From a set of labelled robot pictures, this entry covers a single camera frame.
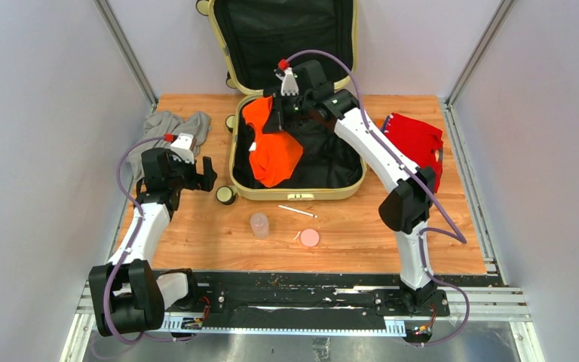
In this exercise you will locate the orange shirt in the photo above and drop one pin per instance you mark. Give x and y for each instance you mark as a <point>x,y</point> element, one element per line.
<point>275,155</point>

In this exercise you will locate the white toothbrush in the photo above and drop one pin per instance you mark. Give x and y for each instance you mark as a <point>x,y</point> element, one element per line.
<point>294,210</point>

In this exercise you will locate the grey crumpled cloth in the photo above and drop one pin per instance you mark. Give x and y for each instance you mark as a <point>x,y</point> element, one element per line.
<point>158,124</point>

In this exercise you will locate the red shirt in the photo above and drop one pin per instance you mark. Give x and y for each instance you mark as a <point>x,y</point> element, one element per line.
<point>419,141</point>

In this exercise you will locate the clear plastic cup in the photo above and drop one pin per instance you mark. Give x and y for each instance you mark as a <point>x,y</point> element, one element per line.
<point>260,225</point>

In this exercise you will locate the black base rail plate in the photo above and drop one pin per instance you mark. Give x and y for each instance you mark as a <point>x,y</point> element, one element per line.
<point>287,301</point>

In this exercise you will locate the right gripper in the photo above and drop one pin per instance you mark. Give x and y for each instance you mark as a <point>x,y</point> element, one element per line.
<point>277,120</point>

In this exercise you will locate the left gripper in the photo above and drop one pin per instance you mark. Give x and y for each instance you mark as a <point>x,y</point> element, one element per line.
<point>204,182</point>

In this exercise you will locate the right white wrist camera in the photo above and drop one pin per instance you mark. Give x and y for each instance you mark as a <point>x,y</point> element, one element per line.
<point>289,86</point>

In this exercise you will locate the cream open suitcase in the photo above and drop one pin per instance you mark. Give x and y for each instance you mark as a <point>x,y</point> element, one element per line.
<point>254,36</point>

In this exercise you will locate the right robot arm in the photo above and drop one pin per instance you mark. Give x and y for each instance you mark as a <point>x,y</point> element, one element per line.
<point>410,190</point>

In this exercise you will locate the pink round lid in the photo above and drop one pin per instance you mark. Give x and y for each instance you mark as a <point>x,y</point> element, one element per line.
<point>309,238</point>

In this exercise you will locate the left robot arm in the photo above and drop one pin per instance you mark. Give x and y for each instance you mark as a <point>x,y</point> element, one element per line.
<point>127,295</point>

